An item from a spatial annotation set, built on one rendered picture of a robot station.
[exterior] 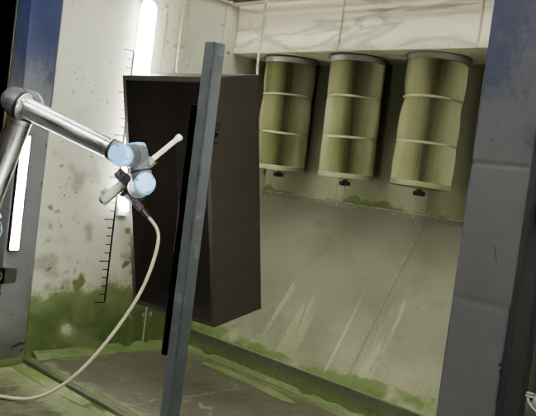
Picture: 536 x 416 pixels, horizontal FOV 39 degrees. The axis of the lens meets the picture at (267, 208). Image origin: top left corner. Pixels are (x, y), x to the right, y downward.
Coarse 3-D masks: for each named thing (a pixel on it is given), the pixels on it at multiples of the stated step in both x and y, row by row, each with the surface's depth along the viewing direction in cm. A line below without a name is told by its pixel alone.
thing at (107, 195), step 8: (176, 136) 358; (168, 144) 356; (160, 152) 354; (152, 160) 351; (120, 184) 345; (104, 192) 345; (112, 192) 344; (120, 192) 345; (104, 200) 342; (136, 208) 349; (144, 208) 349; (144, 216) 350
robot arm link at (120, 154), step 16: (16, 96) 313; (16, 112) 314; (32, 112) 312; (48, 112) 312; (48, 128) 312; (64, 128) 309; (80, 128) 308; (80, 144) 310; (96, 144) 306; (112, 144) 305; (128, 144) 308; (112, 160) 303; (128, 160) 303
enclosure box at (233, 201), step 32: (128, 96) 390; (160, 96) 406; (192, 96) 405; (224, 96) 357; (256, 96) 375; (128, 128) 389; (160, 128) 409; (224, 128) 360; (256, 128) 378; (160, 160) 412; (224, 160) 362; (256, 160) 381; (160, 192) 415; (224, 192) 365; (256, 192) 384; (160, 224) 418; (224, 224) 368; (256, 224) 387; (160, 256) 421; (224, 256) 371; (256, 256) 390; (160, 288) 424; (224, 288) 374; (256, 288) 393; (192, 320) 381; (224, 320) 377
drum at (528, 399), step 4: (528, 392) 152; (528, 396) 149; (532, 396) 150; (524, 400) 149; (528, 400) 146; (532, 400) 148; (524, 404) 149; (528, 404) 145; (532, 404) 146; (528, 408) 144; (532, 408) 142; (528, 412) 144; (532, 412) 141
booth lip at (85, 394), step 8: (24, 360) 425; (40, 368) 412; (48, 376) 406; (56, 376) 401; (72, 384) 391; (80, 392) 383; (88, 392) 382; (96, 400) 373; (104, 400) 372; (104, 408) 368; (112, 408) 364
